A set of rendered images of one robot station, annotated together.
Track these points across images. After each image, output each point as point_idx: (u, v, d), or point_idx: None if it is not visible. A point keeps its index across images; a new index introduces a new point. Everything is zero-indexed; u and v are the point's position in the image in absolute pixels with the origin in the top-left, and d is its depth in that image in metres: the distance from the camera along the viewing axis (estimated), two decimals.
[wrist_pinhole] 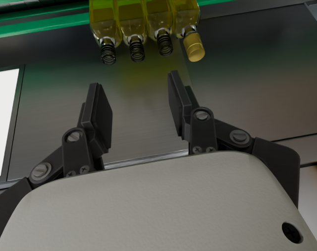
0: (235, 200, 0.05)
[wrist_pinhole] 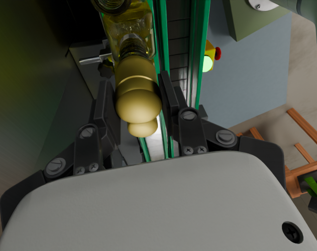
0: (235, 200, 0.05)
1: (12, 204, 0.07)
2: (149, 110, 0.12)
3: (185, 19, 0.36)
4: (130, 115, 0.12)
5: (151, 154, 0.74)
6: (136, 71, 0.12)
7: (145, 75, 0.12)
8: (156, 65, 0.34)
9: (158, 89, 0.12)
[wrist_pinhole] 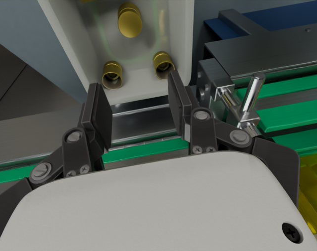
0: (235, 200, 0.05)
1: None
2: None
3: None
4: None
5: None
6: None
7: None
8: None
9: None
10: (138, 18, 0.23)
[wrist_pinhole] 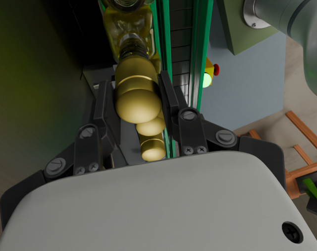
0: (235, 200, 0.05)
1: (12, 204, 0.07)
2: (157, 128, 0.19)
3: (186, 46, 0.41)
4: (145, 131, 0.19)
5: None
6: None
7: None
8: None
9: (163, 113, 0.19)
10: (156, 97, 0.11)
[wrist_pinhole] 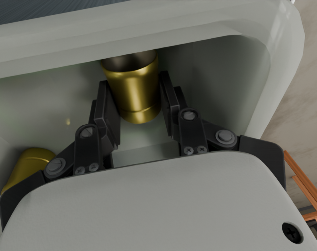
0: (235, 200, 0.05)
1: (12, 204, 0.07)
2: None
3: None
4: None
5: None
6: None
7: None
8: None
9: None
10: None
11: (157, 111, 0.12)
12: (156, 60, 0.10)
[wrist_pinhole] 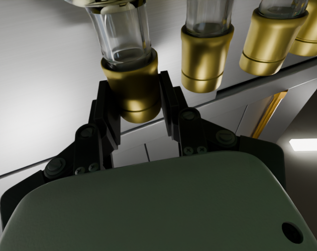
0: (235, 200, 0.05)
1: (12, 204, 0.07)
2: (266, 68, 0.15)
3: None
4: None
5: None
6: (252, 50, 0.14)
7: (258, 57, 0.13)
8: None
9: (272, 64, 0.14)
10: (201, 92, 0.14)
11: (157, 111, 0.12)
12: (156, 60, 0.10)
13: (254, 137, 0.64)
